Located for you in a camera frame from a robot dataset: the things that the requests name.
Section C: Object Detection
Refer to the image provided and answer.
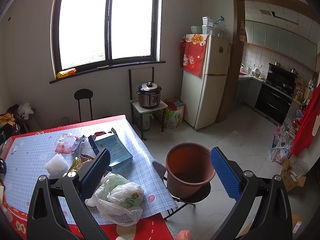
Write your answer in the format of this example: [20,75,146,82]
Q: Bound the white foam sponge pad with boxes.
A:
[44,153,68,175]

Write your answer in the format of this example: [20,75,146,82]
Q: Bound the gold brown snack wrapper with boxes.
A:
[62,154,94,177]

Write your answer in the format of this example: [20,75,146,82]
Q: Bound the white plastic bag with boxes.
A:
[85,172,144,226]

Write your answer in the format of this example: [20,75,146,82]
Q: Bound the red clear plastic food tray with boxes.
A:
[55,132,77,154]

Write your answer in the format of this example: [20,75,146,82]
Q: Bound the blue silver snack wrapper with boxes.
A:
[72,135,87,154]

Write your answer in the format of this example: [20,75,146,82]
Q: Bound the light blue cardboard box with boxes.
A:
[88,128,133,169]

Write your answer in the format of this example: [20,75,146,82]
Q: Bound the cardboard box on floor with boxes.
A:
[280,155,307,192]

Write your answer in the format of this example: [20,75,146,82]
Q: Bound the black gourd shaped bottle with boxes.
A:
[0,158,7,174]

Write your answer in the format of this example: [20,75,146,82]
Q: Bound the blue plaid tablecloth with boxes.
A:
[4,116,177,226]

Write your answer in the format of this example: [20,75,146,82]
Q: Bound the pile of bags on floor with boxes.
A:
[270,109,303,164]

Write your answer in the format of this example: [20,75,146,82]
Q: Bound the red hanging apron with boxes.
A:
[290,85,319,157]

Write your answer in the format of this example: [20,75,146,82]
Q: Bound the brown plastic bucket bin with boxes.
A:
[165,142,216,199]

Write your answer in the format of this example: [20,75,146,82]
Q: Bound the white bag on stool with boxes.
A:
[17,103,34,120]

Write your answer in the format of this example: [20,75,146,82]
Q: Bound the black stove oven unit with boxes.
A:
[254,63,298,125]

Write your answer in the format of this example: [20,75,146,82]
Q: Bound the black round stool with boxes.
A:
[74,88,94,123]

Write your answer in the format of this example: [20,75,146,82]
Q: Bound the white refrigerator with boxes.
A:
[181,35,231,130]

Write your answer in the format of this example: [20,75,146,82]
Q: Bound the small white side table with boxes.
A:
[130,100,168,140]

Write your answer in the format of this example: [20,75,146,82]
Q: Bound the green kettle under table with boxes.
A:
[142,113,154,131]

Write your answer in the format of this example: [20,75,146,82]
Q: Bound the colourful shopping bag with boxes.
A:
[164,98,185,128]

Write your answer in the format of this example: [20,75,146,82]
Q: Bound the electric pressure cooker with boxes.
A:
[136,81,162,108]

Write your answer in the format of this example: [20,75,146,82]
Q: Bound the red cloth on refrigerator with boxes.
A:
[178,34,208,77]

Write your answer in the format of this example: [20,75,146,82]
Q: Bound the plastic containers on fridge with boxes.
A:
[190,16,228,39]

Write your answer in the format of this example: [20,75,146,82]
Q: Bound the black framed window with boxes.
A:
[52,0,159,75]

